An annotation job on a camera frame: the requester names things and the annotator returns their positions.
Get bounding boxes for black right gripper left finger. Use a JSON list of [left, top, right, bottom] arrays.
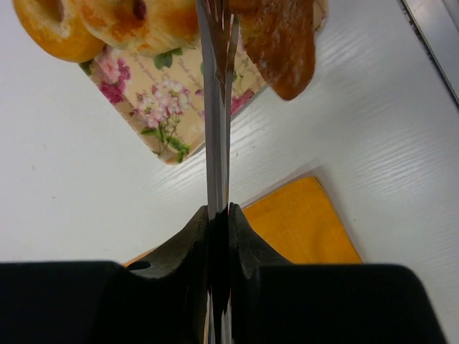
[[1, 207, 208, 343]]

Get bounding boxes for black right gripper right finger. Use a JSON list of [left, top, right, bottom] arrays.
[[229, 204, 446, 343]]

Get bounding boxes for metal tongs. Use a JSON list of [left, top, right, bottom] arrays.
[[197, 1, 239, 343]]

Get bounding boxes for orange placemat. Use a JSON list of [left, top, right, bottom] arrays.
[[121, 176, 363, 268]]

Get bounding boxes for green-speckled bread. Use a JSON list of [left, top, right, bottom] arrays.
[[229, 0, 316, 101]]

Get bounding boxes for round orange bun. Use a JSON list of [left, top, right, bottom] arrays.
[[12, 0, 105, 63]]

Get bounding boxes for floral bread tray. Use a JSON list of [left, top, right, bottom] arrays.
[[82, 1, 328, 164]]

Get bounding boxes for ring-shaped pastry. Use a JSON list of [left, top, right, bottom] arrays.
[[75, 0, 199, 57]]

